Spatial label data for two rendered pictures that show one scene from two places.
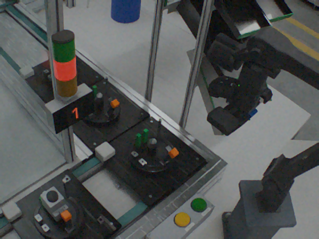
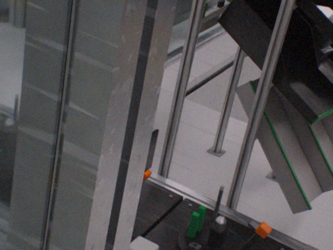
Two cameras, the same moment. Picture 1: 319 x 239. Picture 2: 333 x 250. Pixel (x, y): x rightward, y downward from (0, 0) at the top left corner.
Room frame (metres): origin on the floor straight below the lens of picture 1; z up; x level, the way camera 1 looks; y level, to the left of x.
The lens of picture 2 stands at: (-0.30, 0.39, 1.74)
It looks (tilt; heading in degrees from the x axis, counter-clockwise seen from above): 28 degrees down; 345
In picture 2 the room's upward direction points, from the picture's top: 12 degrees clockwise
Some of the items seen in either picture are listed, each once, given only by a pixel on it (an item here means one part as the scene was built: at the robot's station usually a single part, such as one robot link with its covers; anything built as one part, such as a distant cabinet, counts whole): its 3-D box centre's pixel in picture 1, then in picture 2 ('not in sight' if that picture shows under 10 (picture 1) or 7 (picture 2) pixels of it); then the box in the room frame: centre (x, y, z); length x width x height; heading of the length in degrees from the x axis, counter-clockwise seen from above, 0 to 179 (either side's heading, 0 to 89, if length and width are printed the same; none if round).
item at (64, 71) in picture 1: (65, 65); not in sight; (0.57, 0.23, 1.33); 0.05 x 0.05 x 0.05
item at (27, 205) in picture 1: (60, 220); not in sight; (0.38, 0.23, 0.96); 0.24 x 0.24 x 0.02; 52
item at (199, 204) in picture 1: (199, 205); not in sight; (0.50, -0.14, 0.96); 0.04 x 0.04 x 0.02
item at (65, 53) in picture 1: (63, 47); not in sight; (0.57, 0.23, 1.38); 0.05 x 0.05 x 0.05
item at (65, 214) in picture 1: (65, 218); not in sight; (0.36, 0.19, 1.04); 0.04 x 0.02 x 0.08; 52
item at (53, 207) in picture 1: (52, 199); not in sight; (0.39, 0.23, 1.06); 0.08 x 0.04 x 0.07; 52
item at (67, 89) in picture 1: (66, 82); not in sight; (0.57, 0.23, 1.28); 0.05 x 0.05 x 0.05
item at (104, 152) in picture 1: (151, 147); (217, 233); (0.65, 0.01, 1.01); 0.24 x 0.24 x 0.13; 52
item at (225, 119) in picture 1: (245, 95); not in sight; (0.56, -0.17, 1.33); 0.19 x 0.06 x 0.08; 142
